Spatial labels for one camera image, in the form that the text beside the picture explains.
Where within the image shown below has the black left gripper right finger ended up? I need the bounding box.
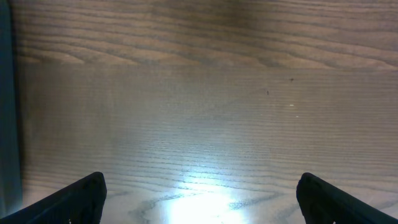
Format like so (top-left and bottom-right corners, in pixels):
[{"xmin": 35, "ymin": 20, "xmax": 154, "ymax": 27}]
[{"xmin": 296, "ymin": 172, "xmax": 397, "ymax": 224}]

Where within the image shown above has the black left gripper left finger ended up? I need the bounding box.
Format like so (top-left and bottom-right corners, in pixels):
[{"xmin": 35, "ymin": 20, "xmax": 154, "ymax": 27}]
[{"xmin": 1, "ymin": 172, "xmax": 107, "ymax": 224}]

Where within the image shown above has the grey plastic laundry basket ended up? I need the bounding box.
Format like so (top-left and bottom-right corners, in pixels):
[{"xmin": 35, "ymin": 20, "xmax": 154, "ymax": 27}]
[{"xmin": 1, "ymin": 0, "xmax": 22, "ymax": 218}]

